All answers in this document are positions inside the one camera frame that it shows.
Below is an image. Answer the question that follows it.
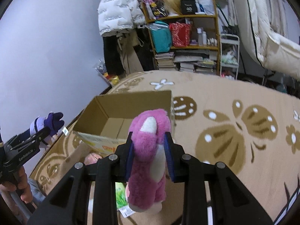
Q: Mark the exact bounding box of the green tea packet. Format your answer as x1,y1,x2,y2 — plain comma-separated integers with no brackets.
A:
115,182,135,218

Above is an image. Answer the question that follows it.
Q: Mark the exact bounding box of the stack of books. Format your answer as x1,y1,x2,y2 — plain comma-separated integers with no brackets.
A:
154,49,219,75

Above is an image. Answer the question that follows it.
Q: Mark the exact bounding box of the blonde wig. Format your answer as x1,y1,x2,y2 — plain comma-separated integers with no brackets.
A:
162,0,182,15

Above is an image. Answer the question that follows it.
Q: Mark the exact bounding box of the black box with 40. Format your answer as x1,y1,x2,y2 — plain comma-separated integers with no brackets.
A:
181,0,198,15

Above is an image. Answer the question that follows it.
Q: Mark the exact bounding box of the cardboard box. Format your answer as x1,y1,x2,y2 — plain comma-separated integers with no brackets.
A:
73,90,175,156

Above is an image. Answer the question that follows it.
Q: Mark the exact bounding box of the red patterned bag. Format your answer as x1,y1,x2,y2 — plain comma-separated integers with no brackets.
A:
169,22,191,47

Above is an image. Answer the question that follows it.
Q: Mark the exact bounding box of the white metal cart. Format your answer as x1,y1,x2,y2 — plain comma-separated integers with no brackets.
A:
220,34,240,80

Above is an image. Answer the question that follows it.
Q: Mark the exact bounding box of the person's left hand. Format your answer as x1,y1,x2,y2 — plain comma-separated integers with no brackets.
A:
1,166,33,204

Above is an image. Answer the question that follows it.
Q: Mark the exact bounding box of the pink plush bear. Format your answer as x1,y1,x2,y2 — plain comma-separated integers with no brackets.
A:
127,109,171,213

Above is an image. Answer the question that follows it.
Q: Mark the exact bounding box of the cream duvet on chair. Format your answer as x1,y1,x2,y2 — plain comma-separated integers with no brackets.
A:
247,0,299,79

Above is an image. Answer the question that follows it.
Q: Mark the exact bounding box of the teal bag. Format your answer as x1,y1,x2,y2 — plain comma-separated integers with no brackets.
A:
149,21,172,53

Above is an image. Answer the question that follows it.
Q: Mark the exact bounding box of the wooden shelf unit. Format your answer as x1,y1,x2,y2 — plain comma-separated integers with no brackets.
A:
142,0,221,74

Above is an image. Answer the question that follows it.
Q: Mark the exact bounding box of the purple plush doll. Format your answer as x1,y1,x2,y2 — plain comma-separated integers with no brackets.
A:
20,112,65,149

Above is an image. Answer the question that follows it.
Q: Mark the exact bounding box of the beige patterned rug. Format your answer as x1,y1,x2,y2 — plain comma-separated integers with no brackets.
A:
31,71,299,224

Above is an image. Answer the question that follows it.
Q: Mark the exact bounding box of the plastic bag of toys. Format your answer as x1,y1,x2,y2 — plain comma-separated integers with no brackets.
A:
94,59,126,86

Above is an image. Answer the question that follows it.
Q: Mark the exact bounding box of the white puffer jacket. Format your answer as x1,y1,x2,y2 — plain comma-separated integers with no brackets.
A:
98,0,146,37

